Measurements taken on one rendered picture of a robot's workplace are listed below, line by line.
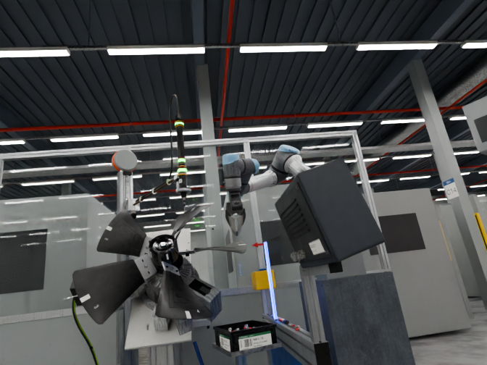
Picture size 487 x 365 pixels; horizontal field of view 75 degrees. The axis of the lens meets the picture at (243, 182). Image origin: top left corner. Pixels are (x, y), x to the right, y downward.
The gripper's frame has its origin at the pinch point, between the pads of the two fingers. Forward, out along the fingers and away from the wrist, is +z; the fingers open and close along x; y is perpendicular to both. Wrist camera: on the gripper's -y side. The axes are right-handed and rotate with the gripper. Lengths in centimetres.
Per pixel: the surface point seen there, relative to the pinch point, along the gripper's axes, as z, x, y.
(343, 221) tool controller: -12, -14, -80
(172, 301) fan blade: 18.2, 26.9, -24.5
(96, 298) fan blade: 17, 55, -15
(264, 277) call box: 26.2, -13.9, 17.7
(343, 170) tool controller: -22, -16, -77
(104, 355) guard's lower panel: 72, 78, 55
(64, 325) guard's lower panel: 54, 101, 61
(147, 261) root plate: 7.6, 38.5, -2.8
